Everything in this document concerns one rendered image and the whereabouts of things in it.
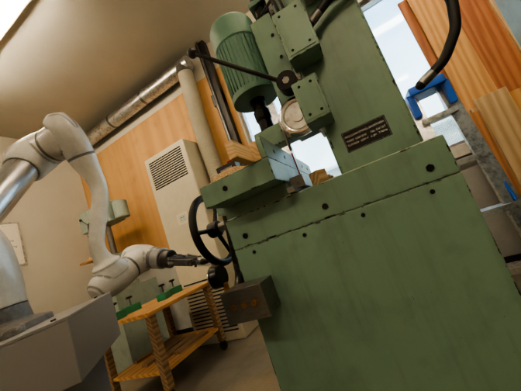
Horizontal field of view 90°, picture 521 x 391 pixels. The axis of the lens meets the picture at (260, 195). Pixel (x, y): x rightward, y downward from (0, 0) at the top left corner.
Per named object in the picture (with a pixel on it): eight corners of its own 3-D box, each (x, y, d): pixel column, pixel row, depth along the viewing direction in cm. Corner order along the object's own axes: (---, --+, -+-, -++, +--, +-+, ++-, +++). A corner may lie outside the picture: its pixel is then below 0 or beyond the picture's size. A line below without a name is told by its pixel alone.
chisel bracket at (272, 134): (267, 159, 98) (260, 139, 99) (301, 143, 93) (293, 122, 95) (260, 156, 91) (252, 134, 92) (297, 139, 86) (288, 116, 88)
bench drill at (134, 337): (141, 351, 283) (105, 214, 306) (184, 342, 260) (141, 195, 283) (98, 379, 239) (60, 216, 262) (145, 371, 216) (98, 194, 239)
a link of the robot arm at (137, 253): (165, 261, 118) (144, 279, 106) (139, 258, 123) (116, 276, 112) (158, 240, 114) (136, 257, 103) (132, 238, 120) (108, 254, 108)
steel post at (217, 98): (291, 316, 224) (197, 50, 264) (303, 313, 219) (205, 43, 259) (287, 321, 215) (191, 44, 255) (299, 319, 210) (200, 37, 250)
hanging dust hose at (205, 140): (225, 209, 250) (183, 82, 270) (240, 202, 243) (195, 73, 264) (215, 210, 234) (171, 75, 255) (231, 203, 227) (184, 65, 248)
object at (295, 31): (296, 74, 80) (279, 32, 82) (324, 57, 76) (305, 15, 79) (288, 60, 72) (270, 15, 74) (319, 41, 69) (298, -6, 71)
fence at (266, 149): (309, 178, 119) (305, 166, 120) (313, 176, 119) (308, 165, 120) (261, 158, 64) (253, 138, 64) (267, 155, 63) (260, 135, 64)
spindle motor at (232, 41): (246, 119, 107) (223, 54, 112) (285, 98, 101) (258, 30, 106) (225, 104, 91) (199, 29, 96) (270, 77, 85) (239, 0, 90)
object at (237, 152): (294, 178, 108) (291, 170, 108) (298, 177, 107) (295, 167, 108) (229, 160, 56) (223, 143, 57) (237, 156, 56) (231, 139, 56)
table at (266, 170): (260, 211, 129) (255, 200, 129) (318, 188, 118) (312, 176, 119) (177, 221, 72) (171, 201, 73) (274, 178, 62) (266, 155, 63)
